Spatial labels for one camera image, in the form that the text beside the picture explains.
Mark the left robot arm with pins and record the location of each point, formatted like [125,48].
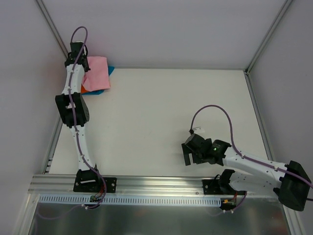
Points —
[75,115]

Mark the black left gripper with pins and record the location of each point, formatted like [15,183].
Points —
[76,48]

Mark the pink t-shirt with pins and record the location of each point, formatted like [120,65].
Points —
[97,78]

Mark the folded orange t-shirt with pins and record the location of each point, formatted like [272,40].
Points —
[83,90]

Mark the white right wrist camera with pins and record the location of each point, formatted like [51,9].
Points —
[197,130]

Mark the white slotted cable duct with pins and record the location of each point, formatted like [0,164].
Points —
[132,200]

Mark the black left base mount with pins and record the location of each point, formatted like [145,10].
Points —
[89,181]

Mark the folded blue t-shirt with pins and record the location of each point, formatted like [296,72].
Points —
[110,71]

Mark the left aluminium frame post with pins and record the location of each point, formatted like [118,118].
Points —
[52,27]

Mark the aluminium mounting rail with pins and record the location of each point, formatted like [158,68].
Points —
[125,185]

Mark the right aluminium frame post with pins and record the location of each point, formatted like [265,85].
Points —
[270,32]

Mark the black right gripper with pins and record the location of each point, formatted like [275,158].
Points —
[187,154]

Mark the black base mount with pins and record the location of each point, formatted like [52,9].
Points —
[211,187]
[89,181]

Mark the aluminium frame post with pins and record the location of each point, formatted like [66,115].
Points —
[52,27]
[270,32]

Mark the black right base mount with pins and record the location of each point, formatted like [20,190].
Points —
[211,187]

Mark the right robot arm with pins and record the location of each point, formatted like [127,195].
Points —
[287,182]

